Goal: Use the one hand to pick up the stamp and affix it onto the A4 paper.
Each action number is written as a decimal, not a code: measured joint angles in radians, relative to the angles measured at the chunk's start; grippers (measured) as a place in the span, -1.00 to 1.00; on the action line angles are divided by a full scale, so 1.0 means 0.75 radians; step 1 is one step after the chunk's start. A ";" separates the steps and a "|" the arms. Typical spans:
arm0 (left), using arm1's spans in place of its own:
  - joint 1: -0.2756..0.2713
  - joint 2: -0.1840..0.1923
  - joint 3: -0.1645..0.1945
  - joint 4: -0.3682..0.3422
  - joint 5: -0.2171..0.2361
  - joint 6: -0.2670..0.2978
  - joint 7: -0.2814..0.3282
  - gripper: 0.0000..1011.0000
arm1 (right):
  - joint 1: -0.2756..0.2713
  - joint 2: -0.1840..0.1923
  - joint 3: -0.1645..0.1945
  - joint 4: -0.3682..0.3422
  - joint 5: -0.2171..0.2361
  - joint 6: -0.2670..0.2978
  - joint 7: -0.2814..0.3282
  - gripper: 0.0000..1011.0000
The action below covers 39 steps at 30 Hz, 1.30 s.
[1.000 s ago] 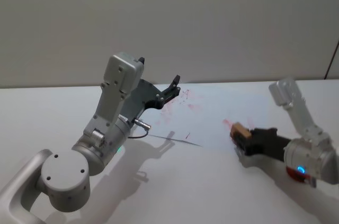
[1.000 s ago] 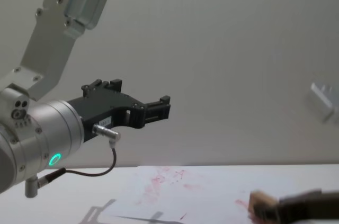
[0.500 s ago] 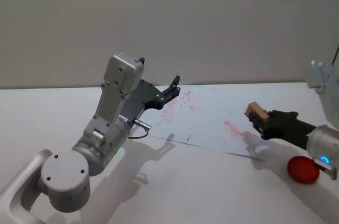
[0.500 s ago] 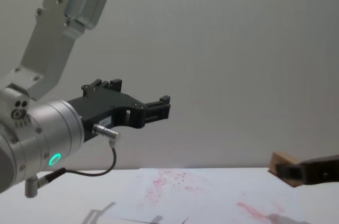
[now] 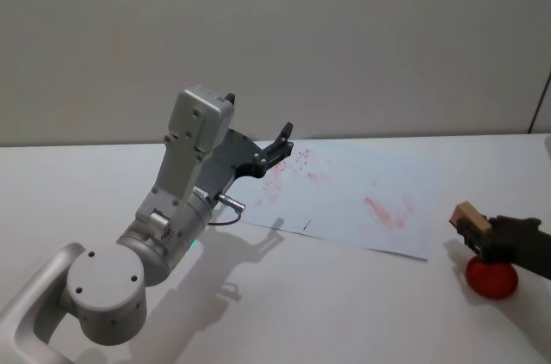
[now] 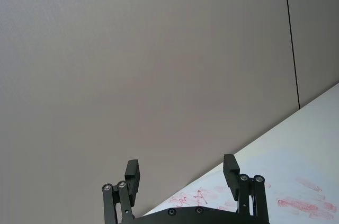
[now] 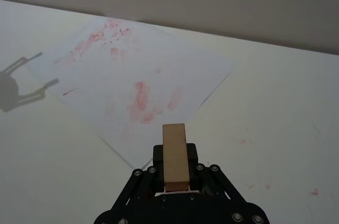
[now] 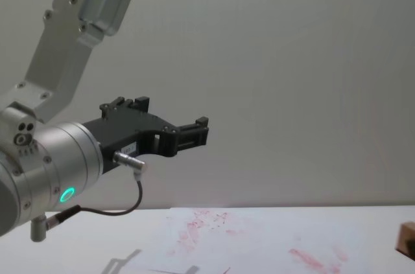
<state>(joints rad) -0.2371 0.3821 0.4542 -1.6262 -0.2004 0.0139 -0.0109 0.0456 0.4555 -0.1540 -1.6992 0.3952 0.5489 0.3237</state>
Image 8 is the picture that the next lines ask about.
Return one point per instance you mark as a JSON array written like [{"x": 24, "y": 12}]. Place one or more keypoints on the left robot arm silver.
[{"x": 61, "y": 154}]

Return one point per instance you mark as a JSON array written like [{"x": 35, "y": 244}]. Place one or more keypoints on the white cloth with red marks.
[{"x": 259, "y": 241}]

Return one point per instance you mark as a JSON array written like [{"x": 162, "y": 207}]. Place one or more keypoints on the brown box-shaped object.
[{"x": 406, "y": 239}]

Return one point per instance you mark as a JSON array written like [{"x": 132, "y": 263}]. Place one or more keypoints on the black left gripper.
[{"x": 129, "y": 131}]

